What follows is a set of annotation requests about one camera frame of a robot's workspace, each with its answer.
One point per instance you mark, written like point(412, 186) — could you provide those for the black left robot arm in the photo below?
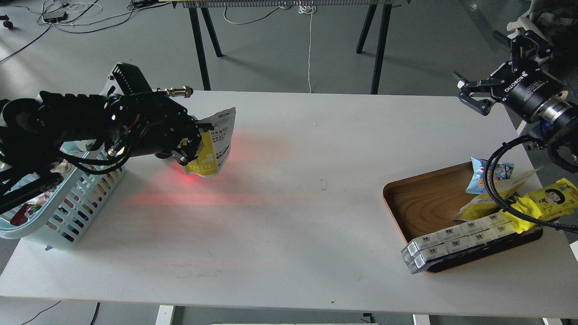
point(96, 133)

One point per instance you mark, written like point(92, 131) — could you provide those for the wooden tray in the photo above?
point(426, 203)

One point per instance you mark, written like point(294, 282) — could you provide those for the snack packet in basket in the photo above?
point(34, 204)

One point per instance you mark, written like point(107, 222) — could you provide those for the black barcode scanner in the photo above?
point(163, 155)

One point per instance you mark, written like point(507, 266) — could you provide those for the blue snack packet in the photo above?
point(502, 172)

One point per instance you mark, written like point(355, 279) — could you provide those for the white snack box stack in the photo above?
point(453, 242)

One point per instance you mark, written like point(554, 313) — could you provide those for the yellow white snack pouch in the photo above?
point(483, 205)

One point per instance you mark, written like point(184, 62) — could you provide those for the light blue plastic basket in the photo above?
point(67, 215)

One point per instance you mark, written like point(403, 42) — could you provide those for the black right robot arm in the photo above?
point(561, 116)

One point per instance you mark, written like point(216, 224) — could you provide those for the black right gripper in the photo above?
point(522, 91)

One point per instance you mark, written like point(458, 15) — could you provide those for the yellow chickpea snack pouch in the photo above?
point(216, 145)

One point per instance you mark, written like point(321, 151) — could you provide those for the yellow cartoon snack bag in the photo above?
point(551, 202)

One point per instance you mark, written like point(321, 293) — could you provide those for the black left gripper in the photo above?
point(179, 133)

